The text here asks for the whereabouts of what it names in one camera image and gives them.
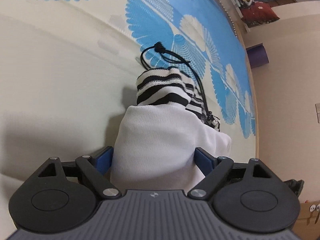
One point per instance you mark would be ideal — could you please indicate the white wall switch plate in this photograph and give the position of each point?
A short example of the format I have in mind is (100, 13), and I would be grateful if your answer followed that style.
(317, 106)

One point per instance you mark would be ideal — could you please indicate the black white striped garment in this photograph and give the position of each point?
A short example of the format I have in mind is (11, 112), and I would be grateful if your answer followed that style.
(158, 136)

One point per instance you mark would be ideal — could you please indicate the dark red cushion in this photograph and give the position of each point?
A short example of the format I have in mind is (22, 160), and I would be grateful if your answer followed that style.
(258, 13)

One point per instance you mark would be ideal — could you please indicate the blue white patterned bedsheet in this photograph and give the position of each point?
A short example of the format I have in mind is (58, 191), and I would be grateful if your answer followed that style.
(69, 69)

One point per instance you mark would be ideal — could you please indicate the wooden bed frame edge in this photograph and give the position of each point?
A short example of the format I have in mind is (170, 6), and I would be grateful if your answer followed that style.
(232, 80)

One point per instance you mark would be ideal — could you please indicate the purple box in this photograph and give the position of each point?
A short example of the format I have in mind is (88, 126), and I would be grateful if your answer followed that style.
(257, 55)

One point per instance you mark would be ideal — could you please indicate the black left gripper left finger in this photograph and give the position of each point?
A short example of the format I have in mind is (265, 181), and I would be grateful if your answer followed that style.
(60, 196)

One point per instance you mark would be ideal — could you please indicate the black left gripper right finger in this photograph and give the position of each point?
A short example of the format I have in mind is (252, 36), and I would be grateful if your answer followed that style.
(247, 196)

